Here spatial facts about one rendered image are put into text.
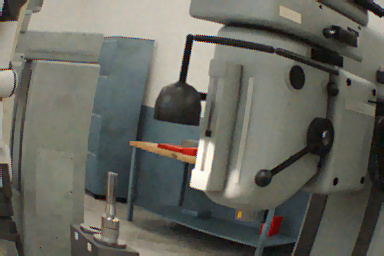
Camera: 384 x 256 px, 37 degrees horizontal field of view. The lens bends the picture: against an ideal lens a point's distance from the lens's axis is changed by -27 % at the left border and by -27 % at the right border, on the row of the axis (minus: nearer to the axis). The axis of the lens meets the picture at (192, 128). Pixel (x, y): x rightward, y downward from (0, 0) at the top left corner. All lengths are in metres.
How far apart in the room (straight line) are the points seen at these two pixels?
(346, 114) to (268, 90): 0.21
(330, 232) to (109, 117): 7.07
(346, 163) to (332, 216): 0.31
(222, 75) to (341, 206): 0.56
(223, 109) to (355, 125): 0.32
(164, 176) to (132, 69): 1.27
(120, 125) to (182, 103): 7.52
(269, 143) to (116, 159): 7.53
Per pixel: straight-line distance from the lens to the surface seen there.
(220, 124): 1.22
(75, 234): 1.77
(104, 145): 8.58
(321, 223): 1.67
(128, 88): 8.67
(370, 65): 1.44
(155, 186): 8.66
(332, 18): 1.29
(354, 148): 1.38
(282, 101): 1.21
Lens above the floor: 1.50
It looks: 3 degrees down
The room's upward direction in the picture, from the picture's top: 9 degrees clockwise
